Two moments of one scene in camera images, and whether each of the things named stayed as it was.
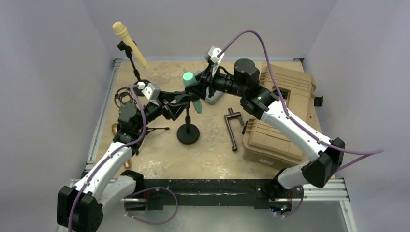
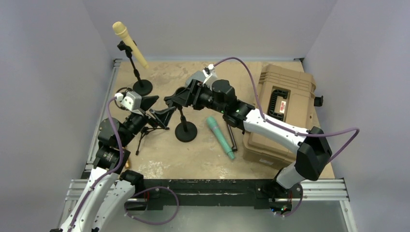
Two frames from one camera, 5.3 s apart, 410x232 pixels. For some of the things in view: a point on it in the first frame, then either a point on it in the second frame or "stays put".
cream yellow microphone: [121, 30] stays put
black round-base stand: [124, 47] stays put
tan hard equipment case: [264, 142] stays put
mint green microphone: [188, 79] → [212, 122]
